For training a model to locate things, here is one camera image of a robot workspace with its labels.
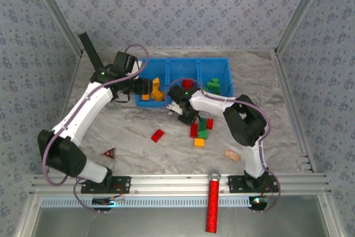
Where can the large red lego brick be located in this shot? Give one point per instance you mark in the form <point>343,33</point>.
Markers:
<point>157,135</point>

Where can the long red lego brick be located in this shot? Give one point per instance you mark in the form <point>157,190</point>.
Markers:
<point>193,130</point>

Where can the left black mount plate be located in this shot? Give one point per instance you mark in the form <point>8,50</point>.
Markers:
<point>124,188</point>

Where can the long black bar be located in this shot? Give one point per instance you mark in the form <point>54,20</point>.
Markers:
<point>88,49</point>

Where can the right black mount plate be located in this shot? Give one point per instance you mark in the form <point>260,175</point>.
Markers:
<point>235,184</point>

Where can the right round circuit board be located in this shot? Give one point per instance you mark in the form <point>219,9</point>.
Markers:
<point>258,203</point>

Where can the red triangle sign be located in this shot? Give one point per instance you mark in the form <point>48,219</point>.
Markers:
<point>109,154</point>

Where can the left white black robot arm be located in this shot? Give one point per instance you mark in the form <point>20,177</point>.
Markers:
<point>83,109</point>

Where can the slanted yellow lego brick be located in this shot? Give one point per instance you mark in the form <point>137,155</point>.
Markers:
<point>156,82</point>

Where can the black mount plate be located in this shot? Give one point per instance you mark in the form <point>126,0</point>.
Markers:
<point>124,188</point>
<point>235,184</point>

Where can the aluminium side rail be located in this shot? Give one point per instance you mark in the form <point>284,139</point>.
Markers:
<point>289,95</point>
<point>67,95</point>

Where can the long green lego brick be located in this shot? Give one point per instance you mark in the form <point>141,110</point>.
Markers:
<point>214,81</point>

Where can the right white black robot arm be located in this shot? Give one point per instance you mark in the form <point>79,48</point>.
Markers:
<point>216,99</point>

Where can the long yellow lego brick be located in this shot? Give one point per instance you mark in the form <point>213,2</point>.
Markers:
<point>159,96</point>

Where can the left black circuit board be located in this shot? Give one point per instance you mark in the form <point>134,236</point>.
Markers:
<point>102,201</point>

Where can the small orange printed tile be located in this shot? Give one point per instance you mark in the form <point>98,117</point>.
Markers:
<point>232,155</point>

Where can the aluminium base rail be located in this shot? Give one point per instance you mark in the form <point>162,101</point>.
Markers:
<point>172,182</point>

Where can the aluminium frame post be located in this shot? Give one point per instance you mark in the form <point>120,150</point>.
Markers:
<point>57,12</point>
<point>299,12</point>

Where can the red glitter microphone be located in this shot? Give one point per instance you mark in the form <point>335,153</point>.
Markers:
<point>213,206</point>

